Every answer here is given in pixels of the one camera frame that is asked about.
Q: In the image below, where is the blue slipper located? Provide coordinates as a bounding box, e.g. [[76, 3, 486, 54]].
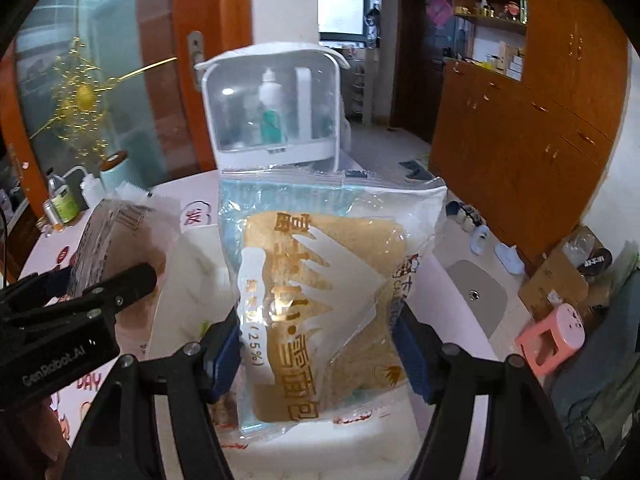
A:
[[405, 167, 434, 182]]

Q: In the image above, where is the light blue canister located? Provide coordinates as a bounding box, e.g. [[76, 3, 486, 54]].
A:
[[100, 151, 136, 193]]

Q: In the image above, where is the cardboard box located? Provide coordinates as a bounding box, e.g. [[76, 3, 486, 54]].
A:
[[518, 245, 612, 330]]

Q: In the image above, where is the white printed snack bag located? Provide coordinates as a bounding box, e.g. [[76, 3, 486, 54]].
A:
[[67, 182, 180, 298]]

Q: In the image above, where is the green label plastic bottle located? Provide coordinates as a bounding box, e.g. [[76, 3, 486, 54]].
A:
[[46, 168, 80, 224]]

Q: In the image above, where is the white squeeze bottle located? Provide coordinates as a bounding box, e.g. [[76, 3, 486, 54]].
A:
[[63, 166, 106, 209]]

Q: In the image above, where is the white cosmetics organizer box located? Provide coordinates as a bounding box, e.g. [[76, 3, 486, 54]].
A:
[[195, 41, 349, 171]]

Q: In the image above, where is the toast bread bag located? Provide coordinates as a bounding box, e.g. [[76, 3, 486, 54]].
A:
[[218, 169, 447, 437]]

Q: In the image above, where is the white plastic storage bin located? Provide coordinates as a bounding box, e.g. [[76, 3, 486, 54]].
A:
[[149, 211, 437, 479]]

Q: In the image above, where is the wooden cabinet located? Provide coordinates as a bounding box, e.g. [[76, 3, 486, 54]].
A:
[[430, 0, 628, 269]]

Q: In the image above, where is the white slipper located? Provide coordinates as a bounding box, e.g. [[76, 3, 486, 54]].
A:
[[470, 224, 490, 256]]

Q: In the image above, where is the pink plastic stool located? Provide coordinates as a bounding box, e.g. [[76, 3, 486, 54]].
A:
[[515, 304, 586, 378]]

